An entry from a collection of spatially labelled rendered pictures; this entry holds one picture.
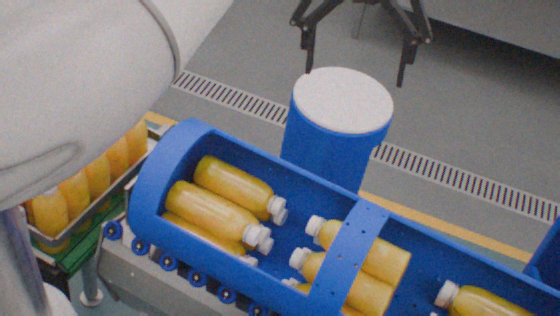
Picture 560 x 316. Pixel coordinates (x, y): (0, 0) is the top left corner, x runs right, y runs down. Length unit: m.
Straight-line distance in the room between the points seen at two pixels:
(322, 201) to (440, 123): 2.16
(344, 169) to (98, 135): 1.41
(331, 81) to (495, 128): 1.91
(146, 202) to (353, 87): 0.78
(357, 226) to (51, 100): 0.89
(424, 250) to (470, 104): 2.39
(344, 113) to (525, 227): 1.61
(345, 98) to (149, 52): 1.39
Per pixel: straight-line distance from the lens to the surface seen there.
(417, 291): 1.49
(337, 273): 1.23
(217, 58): 3.67
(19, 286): 0.82
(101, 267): 1.62
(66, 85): 0.44
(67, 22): 0.47
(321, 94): 1.84
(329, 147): 1.78
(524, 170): 3.51
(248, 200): 1.41
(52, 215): 1.49
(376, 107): 1.84
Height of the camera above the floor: 2.16
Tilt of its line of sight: 44 degrees down
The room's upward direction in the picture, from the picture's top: 11 degrees clockwise
